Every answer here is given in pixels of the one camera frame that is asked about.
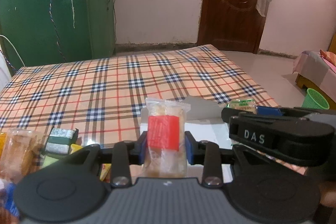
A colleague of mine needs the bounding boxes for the clear snack pack green label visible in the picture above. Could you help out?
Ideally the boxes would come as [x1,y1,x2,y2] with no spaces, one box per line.
[226,98,257,114]

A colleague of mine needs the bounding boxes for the yellow biscuit pack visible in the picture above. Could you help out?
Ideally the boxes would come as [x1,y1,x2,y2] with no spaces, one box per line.
[70,144,111,181]

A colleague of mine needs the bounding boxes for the green metal cabinet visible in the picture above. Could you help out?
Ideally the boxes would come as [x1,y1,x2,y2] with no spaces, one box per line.
[1,0,116,74]

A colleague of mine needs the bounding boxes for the green plastic basket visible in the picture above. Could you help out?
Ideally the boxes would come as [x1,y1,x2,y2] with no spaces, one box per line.
[301,88,330,110]

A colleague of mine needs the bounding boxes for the large clear bread pack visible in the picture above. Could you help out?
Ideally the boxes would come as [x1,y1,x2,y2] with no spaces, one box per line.
[1,128,45,184]

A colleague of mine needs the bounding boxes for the clear snack pack red label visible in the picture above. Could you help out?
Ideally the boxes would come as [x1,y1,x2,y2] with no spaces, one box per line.
[143,98,191,178]

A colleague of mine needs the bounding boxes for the bed with pink sheet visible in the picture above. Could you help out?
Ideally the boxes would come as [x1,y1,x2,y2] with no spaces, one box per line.
[293,35,336,110]

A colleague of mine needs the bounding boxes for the plaid tablecloth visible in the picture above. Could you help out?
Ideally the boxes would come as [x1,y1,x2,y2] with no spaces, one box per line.
[1,45,276,145]

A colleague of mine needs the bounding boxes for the dark green cracker pack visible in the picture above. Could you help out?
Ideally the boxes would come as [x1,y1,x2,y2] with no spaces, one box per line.
[42,127,79,157]

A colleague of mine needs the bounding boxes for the light green biscuit pack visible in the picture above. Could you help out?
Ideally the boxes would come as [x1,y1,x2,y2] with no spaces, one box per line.
[42,155,62,168]

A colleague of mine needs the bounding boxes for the white cardboard box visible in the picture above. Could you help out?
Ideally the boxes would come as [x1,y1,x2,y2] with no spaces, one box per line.
[181,96,232,188]

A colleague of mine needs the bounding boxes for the white cable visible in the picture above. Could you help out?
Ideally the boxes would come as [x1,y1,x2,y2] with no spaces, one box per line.
[0,34,26,67]

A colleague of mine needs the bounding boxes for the blue snack pack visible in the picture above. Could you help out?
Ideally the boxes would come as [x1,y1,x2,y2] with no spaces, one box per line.
[5,182,19,218]

